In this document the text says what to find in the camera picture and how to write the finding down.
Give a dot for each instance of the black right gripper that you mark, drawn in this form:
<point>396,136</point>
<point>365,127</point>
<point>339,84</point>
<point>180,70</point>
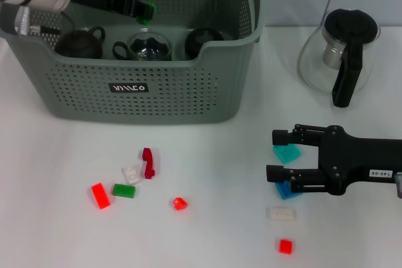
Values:
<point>351,161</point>

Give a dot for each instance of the green toy brick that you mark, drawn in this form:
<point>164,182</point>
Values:
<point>152,7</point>
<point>124,191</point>

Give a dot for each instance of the red sloped toy brick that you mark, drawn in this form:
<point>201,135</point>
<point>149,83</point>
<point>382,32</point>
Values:
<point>180,204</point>

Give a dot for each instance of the dark red curved toy piece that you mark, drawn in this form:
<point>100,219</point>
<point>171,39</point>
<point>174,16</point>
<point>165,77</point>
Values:
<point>147,161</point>

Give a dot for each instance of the white toy brick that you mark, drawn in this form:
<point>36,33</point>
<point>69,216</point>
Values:
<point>281,214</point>
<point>131,175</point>

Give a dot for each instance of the long red toy brick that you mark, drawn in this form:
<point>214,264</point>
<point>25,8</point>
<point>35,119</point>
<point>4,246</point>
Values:
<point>101,196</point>

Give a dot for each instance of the grey perforated storage bin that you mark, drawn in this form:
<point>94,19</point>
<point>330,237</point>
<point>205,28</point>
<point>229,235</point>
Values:
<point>94,105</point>

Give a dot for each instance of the teal square toy plate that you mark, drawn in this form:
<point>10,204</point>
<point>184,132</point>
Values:
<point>285,154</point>

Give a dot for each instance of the blue square toy plate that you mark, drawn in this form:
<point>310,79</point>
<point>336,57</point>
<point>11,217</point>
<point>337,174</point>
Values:
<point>282,192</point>

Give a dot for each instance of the black clay teapot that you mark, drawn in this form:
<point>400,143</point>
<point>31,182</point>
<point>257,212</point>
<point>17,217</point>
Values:
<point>78,45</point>

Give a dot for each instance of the red square toy brick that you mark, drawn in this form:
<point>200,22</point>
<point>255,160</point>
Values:
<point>285,246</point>

